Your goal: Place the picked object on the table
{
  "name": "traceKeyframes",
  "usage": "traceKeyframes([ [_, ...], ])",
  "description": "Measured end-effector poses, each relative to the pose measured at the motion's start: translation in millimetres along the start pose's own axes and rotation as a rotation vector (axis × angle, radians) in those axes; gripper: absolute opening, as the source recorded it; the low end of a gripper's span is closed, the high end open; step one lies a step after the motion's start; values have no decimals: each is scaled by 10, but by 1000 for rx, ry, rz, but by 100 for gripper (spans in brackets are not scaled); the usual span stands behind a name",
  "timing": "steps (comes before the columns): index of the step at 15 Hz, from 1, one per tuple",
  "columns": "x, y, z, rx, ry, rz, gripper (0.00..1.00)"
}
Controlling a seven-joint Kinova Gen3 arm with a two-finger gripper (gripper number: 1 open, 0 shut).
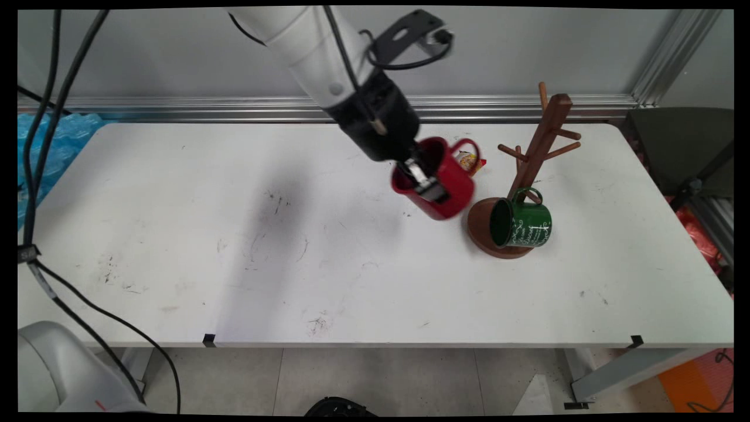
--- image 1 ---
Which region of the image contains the aluminium frame beam beside chair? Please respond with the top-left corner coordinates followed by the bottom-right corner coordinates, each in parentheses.
top-left (690, 196), bottom-right (734, 266)

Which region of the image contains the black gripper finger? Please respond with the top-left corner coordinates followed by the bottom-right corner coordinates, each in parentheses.
top-left (404, 158), bottom-right (432, 188)
top-left (417, 178), bottom-right (451, 205)

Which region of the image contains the blue bubble wrap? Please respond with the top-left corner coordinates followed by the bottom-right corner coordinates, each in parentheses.
top-left (18, 113), bottom-right (106, 229)

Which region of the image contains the black looped wrist camera cable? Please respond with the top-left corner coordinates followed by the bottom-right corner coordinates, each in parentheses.
top-left (360, 29), bottom-right (455, 72)

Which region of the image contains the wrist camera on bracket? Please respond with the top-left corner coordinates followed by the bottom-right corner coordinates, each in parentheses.
top-left (371, 9), bottom-right (455, 65)

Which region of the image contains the white rounded robot base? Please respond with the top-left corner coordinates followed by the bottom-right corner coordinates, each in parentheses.
top-left (18, 321), bottom-right (148, 414)

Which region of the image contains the orange floor mat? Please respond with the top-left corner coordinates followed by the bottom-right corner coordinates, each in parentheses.
top-left (659, 349), bottom-right (734, 414)

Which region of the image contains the green mug with white print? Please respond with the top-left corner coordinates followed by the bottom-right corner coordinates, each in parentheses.
top-left (489, 187), bottom-right (553, 249)

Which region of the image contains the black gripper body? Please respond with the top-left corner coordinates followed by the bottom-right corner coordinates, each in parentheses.
top-left (324, 73), bottom-right (422, 163)

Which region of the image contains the red plastic bag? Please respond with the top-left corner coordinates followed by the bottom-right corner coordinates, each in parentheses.
top-left (668, 196), bottom-right (726, 277)

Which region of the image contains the thick black hanging cable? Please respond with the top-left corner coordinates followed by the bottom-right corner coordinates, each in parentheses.
top-left (18, 9), bottom-right (146, 406)

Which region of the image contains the brown wooden mug tree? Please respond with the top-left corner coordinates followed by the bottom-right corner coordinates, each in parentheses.
top-left (467, 82), bottom-right (582, 260)

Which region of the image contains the horizontal aluminium frame rail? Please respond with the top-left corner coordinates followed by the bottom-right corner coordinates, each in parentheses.
top-left (18, 96), bottom-right (639, 123)

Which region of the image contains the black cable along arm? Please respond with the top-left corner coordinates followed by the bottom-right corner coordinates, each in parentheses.
top-left (322, 7), bottom-right (387, 132)

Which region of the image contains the thin black wall cable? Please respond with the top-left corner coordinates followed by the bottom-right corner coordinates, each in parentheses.
top-left (18, 85), bottom-right (72, 115)

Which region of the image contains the thin black cable on mat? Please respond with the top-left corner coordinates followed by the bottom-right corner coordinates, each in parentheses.
top-left (686, 349), bottom-right (734, 414)

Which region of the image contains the yellow red snack packet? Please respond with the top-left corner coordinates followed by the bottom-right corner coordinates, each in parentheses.
top-left (456, 151), bottom-right (488, 177)

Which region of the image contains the dark grey chair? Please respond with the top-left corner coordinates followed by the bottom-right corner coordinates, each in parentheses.
top-left (621, 107), bottom-right (734, 213)

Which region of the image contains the red ceramic mug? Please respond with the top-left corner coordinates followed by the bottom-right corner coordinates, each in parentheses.
top-left (391, 137), bottom-right (482, 222)

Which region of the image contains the long black floor cable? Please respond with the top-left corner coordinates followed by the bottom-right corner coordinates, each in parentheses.
top-left (22, 9), bottom-right (180, 414)

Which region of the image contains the slanted aluminium frame post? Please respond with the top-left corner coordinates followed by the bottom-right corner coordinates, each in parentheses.
top-left (630, 9), bottom-right (724, 108)

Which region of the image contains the grey metal table leg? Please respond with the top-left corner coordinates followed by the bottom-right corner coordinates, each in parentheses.
top-left (116, 348), bottom-right (154, 401)
top-left (562, 348), bottom-right (722, 410)

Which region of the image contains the black round floor object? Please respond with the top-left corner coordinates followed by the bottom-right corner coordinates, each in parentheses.
top-left (305, 397), bottom-right (379, 417)

